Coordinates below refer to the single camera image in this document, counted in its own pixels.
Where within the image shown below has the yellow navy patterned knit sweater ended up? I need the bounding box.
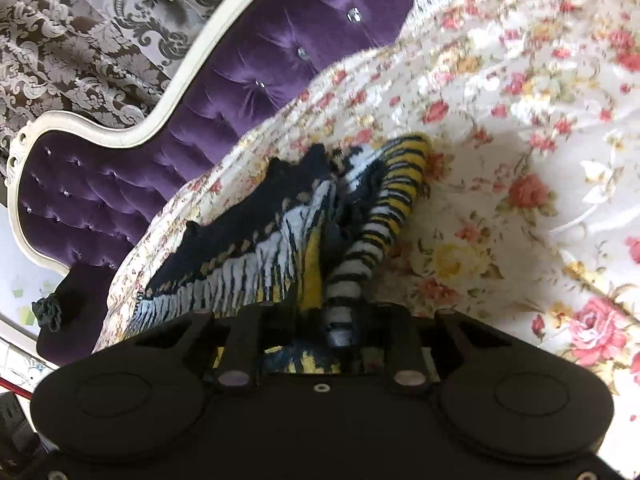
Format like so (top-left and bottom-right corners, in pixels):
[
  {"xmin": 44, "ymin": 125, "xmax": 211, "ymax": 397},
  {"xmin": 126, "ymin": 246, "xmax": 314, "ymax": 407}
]
[{"xmin": 126, "ymin": 133, "xmax": 431, "ymax": 373}]

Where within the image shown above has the purple velvet side cushion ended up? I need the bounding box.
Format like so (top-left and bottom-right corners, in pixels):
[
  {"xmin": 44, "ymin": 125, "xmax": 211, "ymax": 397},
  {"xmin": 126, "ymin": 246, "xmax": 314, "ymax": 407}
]
[{"xmin": 37, "ymin": 263, "xmax": 115, "ymax": 366}]

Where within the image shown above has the dark green scrunchie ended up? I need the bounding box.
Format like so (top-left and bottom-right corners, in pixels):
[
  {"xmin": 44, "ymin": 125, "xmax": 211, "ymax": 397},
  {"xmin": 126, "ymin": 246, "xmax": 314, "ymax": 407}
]
[{"xmin": 32, "ymin": 294, "xmax": 62, "ymax": 333}]

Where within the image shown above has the purple tufted white-framed headboard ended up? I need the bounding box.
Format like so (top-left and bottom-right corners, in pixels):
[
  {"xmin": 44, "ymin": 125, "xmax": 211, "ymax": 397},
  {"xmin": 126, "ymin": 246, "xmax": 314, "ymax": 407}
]
[{"xmin": 8, "ymin": 0, "xmax": 436, "ymax": 273}]

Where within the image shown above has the floral bedspread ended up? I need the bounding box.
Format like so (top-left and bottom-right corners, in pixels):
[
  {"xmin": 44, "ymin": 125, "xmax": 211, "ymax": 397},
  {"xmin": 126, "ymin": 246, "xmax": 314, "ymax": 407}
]
[{"xmin": 92, "ymin": 0, "xmax": 640, "ymax": 476}]

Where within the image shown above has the brown damask curtain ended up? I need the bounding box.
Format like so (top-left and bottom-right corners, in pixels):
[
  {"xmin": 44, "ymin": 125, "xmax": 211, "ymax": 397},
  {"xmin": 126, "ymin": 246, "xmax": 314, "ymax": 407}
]
[{"xmin": 0, "ymin": 0, "xmax": 222, "ymax": 167}]

